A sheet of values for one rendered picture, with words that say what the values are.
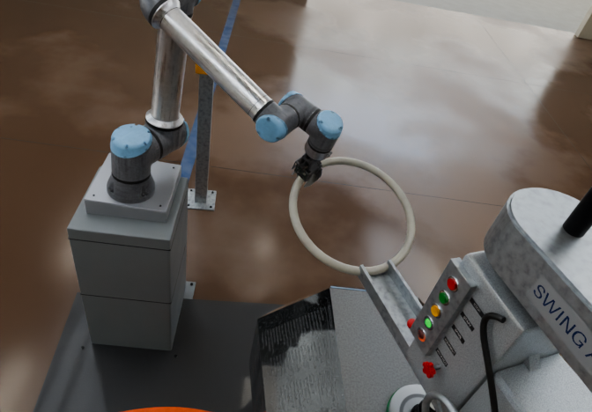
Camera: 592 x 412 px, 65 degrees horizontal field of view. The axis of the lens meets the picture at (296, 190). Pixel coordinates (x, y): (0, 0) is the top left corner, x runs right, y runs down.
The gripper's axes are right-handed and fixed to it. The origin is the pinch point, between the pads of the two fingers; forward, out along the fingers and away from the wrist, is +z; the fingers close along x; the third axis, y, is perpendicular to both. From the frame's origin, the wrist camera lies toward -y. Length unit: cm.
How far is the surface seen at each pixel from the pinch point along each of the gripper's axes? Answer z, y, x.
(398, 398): -1, 36, 75
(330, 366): 11, 40, 55
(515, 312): -69, 36, 66
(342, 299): 15.5, 17.0, 42.2
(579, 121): 163, -429, 96
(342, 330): 12, 27, 50
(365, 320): 12, 18, 53
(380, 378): 6, 32, 68
